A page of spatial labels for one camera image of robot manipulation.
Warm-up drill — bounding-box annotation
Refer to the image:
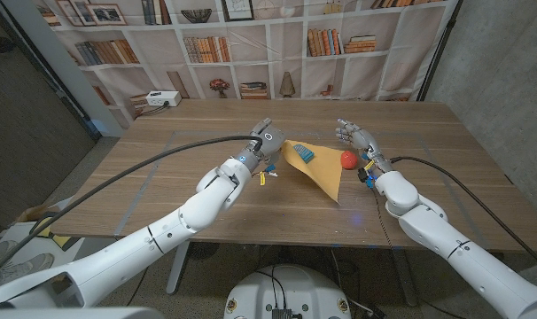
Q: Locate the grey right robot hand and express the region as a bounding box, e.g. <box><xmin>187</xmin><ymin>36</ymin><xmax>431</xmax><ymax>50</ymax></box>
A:
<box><xmin>334</xmin><ymin>118</ymin><xmax>393</xmax><ymax>174</ymax></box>

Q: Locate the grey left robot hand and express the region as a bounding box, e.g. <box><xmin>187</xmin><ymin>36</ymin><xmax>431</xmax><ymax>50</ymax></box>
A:
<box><xmin>237</xmin><ymin>117</ymin><xmax>287</xmax><ymax>172</ymax></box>

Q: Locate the blue sponge-like object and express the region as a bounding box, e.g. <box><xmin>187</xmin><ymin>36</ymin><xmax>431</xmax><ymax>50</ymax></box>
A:
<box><xmin>293</xmin><ymin>144</ymin><xmax>316</xmax><ymax>164</ymax></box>

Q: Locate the yellow felt sheet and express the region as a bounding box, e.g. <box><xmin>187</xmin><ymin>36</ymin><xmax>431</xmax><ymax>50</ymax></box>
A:
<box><xmin>280</xmin><ymin>139</ymin><xmax>345</xmax><ymax>204</ymax></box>

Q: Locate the red ball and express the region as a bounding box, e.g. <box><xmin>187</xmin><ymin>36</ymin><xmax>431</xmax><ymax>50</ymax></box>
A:
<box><xmin>339</xmin><ymin>150</ymin><xmax>359</xmax><ymax>171</ymax></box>

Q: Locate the printed bookshelf backdrop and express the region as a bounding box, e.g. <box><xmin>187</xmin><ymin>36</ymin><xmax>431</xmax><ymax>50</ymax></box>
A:
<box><xmin>31</xmin><ymin>0</ymin><xmax>460</xmax><ymax>129</ymax></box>

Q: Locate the white power strip box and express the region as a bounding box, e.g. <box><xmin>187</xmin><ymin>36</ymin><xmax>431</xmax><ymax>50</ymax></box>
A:
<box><xmin>144</xmin><ymin>89</ymin><xmax>183</xmax><ymax>108</ymax></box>

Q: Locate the black backdrop stand pole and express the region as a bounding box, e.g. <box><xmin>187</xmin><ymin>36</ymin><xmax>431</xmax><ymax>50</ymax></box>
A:
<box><xmin>416</xmin><ymin>0</ymin><xmax>464</xmax><ymax>102</ymax></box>

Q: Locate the grey table leg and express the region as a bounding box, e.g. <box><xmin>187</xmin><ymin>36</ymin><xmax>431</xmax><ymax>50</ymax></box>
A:
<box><xmin>166</xmin><ymin>241</ymin><xmax>192</xmax><ymax>296</ymax></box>
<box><xmin>390</xmin><ymin>247</ymin><xmax>420</xmax><ymax>307</ymax></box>

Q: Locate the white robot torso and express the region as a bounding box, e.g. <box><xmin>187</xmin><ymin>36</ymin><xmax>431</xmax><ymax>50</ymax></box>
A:
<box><xmin>222</xmin><ymin>264</ymin><xmax>353</xmax><ymax>319</ymax></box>

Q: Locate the yellow and black floor object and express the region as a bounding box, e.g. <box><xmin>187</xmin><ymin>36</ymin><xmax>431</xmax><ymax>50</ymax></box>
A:
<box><xmin>28</xmin><ymin>215</ymin><xmax>82</xmax><ymax>252</ymax></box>

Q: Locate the brown cardboard piece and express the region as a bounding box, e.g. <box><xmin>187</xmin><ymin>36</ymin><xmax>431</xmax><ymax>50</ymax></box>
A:
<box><xmin>18</xmin><ymin>203</ymin><xmax>61</xmax><ymax>222</ymax></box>

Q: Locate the grey sneaker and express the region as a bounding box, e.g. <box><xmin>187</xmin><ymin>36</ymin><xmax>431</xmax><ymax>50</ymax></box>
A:
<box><xmin>0</xmin><ymin>238</ymin><xmax>19</xmax><ymax>269</ymax></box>
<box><xmin>0</xmin><ymin>252</ymin><xmax>56</xmax><ymax>287</ymax></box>

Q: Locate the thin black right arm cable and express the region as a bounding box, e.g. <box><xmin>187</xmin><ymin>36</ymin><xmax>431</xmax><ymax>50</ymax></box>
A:
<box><xmin>370</xmin><ymin>185</ymin><xmax>469</xmax><ymax>319</ymax></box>

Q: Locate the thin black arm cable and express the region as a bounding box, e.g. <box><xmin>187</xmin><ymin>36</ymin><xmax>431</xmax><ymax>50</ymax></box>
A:
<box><xmin>125</xmin><ymin>265</ymin><xmax>149</xmax><ymax>307</ymax></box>
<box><xmin>370</xmin><ymin>185</ymin><xmax>469</xmax><ymax>319</ymax></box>

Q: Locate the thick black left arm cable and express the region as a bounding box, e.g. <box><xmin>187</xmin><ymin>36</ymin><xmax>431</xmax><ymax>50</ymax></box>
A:
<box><xmin>0</xmin><ymin>135</ymin><xmax>264</xmax><ymax>287</ymax></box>

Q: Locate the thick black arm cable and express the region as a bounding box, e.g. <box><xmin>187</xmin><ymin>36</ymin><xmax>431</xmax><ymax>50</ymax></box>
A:
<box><xmin>388</xmin><ymin>155</ymin><xmax>537</xmax><ymax>275</ymax></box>
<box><xmin>0</xmin><ymin>135</ymin><xmax>264</xmax><ymax>287</ymax></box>

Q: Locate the black power strip cable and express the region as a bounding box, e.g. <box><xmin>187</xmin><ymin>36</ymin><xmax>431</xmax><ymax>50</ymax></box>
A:
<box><xmin>139</xmin><ymin>102</ymin><xmax>170</xmax><ymax>117</ymax></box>

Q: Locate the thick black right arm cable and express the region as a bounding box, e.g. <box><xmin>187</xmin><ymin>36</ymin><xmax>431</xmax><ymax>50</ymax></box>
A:
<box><xmin>388</xmin><ymin>155</ymin><xmax>537</xmax><ymax>275</ymax></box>

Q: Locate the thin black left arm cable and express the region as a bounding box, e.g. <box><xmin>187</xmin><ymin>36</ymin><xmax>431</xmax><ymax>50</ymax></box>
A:
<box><xmin>125</xmin><ymin>265</ymin><xmax>149</xmax><ymax>307</ymax></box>

